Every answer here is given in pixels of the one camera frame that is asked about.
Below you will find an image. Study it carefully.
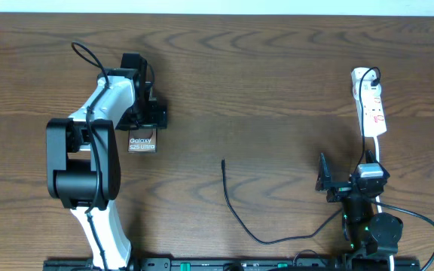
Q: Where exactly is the Galaxy S25 Ultra smartphone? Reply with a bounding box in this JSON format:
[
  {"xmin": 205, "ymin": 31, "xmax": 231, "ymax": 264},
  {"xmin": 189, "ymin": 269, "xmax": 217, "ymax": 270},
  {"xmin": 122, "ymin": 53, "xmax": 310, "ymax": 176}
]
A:
[{"xmin": 128, "ymin": 129, "xmax": 157, "ymax": 153}]

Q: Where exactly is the black charging cable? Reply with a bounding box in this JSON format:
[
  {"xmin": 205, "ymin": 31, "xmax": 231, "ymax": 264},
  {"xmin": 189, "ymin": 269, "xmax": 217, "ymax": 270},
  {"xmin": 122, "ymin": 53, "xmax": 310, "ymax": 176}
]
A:
[{"xmin": 221, "ymin": 66, "xmax": 381, "ymax": 245}]

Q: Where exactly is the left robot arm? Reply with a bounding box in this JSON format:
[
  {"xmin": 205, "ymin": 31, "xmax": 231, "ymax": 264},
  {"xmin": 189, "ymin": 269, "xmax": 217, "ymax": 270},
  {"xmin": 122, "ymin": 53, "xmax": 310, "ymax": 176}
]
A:
[{"xmin": 46, "ymin": 65, "xmax": 167, "ymax": 270}]

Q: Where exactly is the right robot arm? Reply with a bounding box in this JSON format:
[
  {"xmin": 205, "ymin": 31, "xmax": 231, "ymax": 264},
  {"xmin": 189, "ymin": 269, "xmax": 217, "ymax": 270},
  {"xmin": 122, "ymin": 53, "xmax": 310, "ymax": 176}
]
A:
[{"xmin": 315, "ymin": 151, "xmax": 403, "ymax": 270}]

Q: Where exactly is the black USB charger plug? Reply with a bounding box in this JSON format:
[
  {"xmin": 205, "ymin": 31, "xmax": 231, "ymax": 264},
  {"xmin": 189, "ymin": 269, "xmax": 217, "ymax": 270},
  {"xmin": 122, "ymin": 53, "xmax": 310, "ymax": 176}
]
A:
[{"xmin": 371, "ymin": 78, "xmax": 380, "ymax": 87}]

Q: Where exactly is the white power strip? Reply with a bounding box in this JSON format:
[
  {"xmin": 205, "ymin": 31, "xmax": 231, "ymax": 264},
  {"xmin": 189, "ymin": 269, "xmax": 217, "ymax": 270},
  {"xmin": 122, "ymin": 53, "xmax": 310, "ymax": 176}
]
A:
[{"xmin": 351, "ymin": 67, "xmax": 387, "ymax": 138}]

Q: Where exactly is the white power strip cord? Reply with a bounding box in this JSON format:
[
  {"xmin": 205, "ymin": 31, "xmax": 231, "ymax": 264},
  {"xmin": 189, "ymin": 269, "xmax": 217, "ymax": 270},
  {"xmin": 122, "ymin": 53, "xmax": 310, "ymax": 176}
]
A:
[{"xmin": 373, "ymin": 135, "xmax": 396, "ymax": 271}]

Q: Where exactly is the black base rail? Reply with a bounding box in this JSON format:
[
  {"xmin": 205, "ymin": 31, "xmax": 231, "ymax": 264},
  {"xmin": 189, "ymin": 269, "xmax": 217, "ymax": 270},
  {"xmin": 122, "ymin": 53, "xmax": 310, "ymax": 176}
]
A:
[{"xmin": 42, "ymin": 255, "xmax": 420, "ymax": 271}]

